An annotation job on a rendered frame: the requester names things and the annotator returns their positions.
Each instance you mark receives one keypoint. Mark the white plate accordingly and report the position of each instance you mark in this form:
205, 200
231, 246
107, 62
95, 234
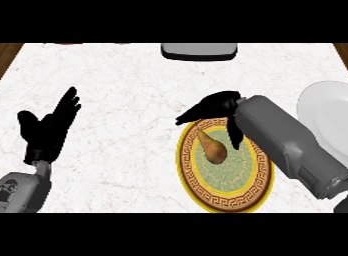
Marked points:
337, 123

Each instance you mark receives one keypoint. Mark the grey and black appliance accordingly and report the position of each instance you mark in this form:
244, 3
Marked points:
200, 51

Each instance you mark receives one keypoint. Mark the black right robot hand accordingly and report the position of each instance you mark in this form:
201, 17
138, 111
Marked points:
219, 106

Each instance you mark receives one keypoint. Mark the yellow patterned plate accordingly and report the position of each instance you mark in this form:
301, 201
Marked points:
226, 176

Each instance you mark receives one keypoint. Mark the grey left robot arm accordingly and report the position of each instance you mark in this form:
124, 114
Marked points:
19, 191

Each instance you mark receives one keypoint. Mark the brown pear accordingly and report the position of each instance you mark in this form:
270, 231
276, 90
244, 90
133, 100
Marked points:
213, 147

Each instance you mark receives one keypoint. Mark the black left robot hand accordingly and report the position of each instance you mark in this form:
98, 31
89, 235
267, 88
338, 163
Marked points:
46, 131

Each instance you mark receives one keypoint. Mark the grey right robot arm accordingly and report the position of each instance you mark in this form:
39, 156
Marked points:
293, 150

